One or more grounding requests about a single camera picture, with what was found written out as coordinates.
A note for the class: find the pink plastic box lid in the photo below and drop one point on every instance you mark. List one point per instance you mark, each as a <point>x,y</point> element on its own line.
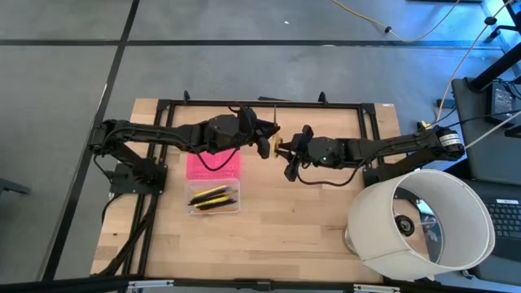
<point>213,164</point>

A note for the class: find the dark grey side table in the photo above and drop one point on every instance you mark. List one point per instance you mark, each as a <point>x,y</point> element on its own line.
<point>472,142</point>

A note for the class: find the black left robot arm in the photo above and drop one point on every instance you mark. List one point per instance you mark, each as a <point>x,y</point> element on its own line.
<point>142,130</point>

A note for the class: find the yellow pencil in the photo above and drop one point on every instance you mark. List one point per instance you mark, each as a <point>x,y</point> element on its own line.
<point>211,190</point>
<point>278,146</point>

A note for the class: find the black power adapter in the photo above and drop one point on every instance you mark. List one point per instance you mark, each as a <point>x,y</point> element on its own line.
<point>500,101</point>

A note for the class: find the yellow and black pens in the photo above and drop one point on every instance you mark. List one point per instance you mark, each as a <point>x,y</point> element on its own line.
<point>209,196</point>

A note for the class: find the orange pencil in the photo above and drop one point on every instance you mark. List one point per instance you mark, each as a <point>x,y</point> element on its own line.
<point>215,211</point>

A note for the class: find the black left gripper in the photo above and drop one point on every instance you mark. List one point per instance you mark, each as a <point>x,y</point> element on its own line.
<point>226,132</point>

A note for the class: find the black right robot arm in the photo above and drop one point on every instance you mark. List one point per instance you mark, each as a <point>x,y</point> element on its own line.
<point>386,146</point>

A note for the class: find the black laptop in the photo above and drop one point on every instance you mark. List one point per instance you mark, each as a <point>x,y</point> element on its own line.
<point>504,219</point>

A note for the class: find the black stand leg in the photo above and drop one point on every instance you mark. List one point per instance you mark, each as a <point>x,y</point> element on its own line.
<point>496,65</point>

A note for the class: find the clear plastic supply box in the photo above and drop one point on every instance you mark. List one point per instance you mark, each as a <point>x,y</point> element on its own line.
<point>211,215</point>

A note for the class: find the black overhead rig bar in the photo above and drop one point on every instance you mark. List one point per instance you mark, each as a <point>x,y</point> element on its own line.
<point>260,285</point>

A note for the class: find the black table frame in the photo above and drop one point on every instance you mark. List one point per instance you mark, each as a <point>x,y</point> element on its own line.
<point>285,104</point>

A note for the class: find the white lamp shade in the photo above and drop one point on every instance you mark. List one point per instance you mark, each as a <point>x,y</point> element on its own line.
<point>374,211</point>

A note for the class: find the yellow highlighter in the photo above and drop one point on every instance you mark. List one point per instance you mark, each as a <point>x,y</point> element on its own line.
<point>211,201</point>

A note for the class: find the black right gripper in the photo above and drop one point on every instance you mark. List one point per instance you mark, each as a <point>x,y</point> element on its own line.
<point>325,151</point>

